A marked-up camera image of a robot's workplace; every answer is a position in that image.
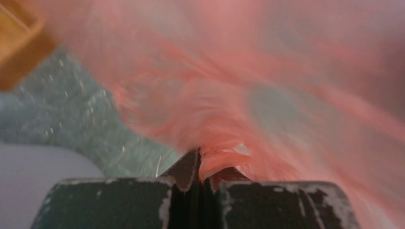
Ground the red plastic trash bag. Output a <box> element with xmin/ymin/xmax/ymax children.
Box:
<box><xmin>35</xmin><ymin>0</ymin><xmax>405</xmax><ymax>229</ymax></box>

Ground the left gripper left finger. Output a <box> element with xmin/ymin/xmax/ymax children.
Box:
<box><xmin>32</xmin><ymin>149</ymin><xmax>201</xmax><ymax>229</ymax></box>

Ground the grey trash bin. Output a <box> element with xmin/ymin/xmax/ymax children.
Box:
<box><xmin>0</xmin><ymin>144</ymin><xmax>104</xmax><ymax>229</ymax></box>

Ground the orange compartment tray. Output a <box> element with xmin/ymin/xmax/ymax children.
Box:
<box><xmin>0</xmin><ymin>0</ymin><xmax>58</xmax><ymax>92</ymax></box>

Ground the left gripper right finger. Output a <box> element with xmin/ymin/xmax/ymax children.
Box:
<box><xmin>204</xmin><ymin>168</ymin><xmax>360</xmax><ymax>229</ymax></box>

